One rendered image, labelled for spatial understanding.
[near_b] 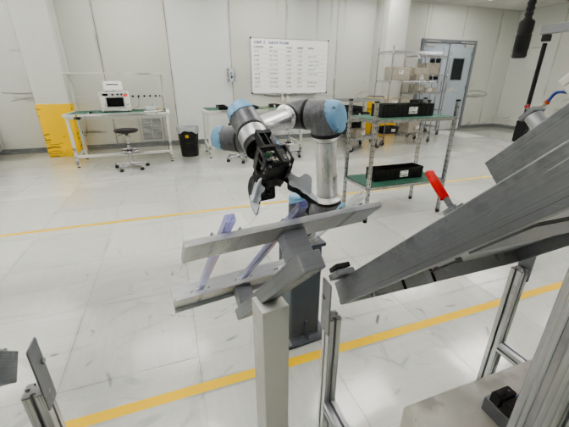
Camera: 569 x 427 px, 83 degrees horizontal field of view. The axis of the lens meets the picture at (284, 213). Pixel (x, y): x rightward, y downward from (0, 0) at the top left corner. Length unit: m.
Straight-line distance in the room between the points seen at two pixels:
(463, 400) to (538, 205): 0.52
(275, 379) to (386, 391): 0.92
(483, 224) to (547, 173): 0.11
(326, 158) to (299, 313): 0.81
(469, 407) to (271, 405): 0.42
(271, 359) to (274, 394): 0.11
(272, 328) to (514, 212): 0.47
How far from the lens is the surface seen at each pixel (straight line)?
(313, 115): 1.23
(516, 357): 1.54
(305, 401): 1.58
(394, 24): 8.41
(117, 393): 1.75
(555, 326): 0.45
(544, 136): 0.51
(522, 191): 0.48
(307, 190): 0.74
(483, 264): 1.25
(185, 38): 7.32
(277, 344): 0.73
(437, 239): 0.58
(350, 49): 8.41
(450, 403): 0.86
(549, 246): 1.30
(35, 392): 0.94
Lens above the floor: 1.25
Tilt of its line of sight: 22 degrees down
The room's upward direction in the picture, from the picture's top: straight up
